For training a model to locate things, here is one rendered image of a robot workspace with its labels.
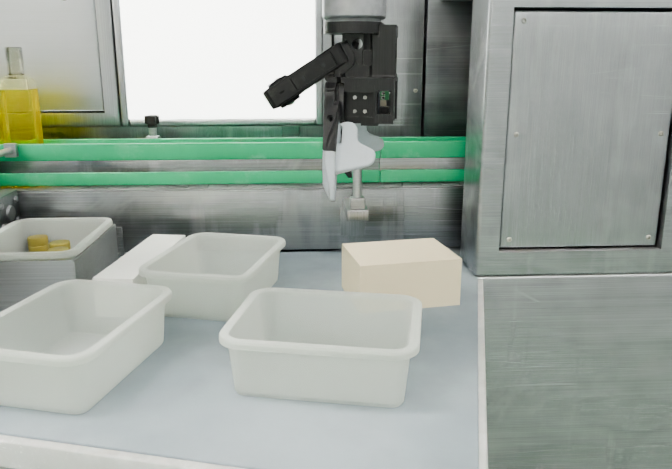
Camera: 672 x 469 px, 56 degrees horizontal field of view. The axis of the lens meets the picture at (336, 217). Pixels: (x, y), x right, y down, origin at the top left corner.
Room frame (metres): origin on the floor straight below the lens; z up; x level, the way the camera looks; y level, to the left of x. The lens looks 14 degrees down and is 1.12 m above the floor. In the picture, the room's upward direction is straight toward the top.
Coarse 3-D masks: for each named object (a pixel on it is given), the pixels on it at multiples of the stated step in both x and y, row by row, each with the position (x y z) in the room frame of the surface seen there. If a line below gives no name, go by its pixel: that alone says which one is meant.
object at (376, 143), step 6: (360, 126) 0.82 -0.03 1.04; (360, 132) 0.82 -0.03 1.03; (366, 132) 0.82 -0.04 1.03; (360, 138) 0.83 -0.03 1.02; (366, 138) 0.83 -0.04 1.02; (372, 138) 0.83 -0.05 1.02; (378, 138) 0.83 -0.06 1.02; (366, 144) 0.83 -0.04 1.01; (372, 144) 0.83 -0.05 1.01; (378, 144) 0.83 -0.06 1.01; (378, 150) 0.84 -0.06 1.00; (348, 174) 0.85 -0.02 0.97
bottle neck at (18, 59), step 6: (6, 48) 1.22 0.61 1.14; (12, 48) 1.21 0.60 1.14; (18, 48) 1.22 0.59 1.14; (6, 54) 1.22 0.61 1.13; (12, 54) 1.21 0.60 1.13; (18, 54) 1.22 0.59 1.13; (6, 60) 1.22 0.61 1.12; (12, 60) 1.21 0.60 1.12; (18, 60) 1.22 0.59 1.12; (12, 66) 1.21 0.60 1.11; (18, 66) 1.22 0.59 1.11; (12, 72) 1.21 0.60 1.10; (18, 72) 1.22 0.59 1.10; (24, 72) 1.23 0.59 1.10
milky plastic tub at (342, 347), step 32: (288, 288) 0.80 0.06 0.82; (256, 320) 0.76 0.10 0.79; (288, 320) 0.79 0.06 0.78; (320, 320) 0.78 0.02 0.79; (352, 320) 0.77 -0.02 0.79; (384, 320) 0.77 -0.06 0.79; (416, 320) 0.69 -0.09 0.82; (256, 352) 0.64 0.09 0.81; (288, 352) 0.62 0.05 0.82; (320, 352) 0.62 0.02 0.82; (352, 352) 0.61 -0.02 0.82; (384, 352) 0.61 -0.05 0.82; (416, 352) 0.62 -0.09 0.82; (256, 384) 0.64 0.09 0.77; (288, 384) 0.64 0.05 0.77; (320, 384) 0.63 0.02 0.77; (352, 384) 0.62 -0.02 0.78; (384, 384) 0.62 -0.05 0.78
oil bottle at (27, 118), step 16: (0, 80) 1.21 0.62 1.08; (16, 80) 1.20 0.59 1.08; (32, 80) 1.24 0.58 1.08; (0, 96) 1.20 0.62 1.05; (16, 96) 1.20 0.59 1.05; (32, 96) 1.22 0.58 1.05; (0, 112) 1.20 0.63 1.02; (16, 112) 1.20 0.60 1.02; (32, 112) 1.21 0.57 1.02; (16, 128) 1.20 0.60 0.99; (32, 128) 1.21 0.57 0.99
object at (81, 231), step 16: (16, 224) 1.08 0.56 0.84; (32, 224) 1.11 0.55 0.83; (48, 224) 1.11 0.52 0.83; (64, 224) 1.11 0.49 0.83; (80, 224) 1.11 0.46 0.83; (96, 224) 1.11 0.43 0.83; (0, 240) 1.01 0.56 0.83; (16, 240) 1.07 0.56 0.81; (48, 240) 1.10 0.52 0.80; (80, 240) 1.11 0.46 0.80; (0, 256) 0.90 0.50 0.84; (16, 256) 0.90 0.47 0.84; (32, 256) 0.90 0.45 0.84; (48, 256) 0.90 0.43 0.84; (64, 256) 0.91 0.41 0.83
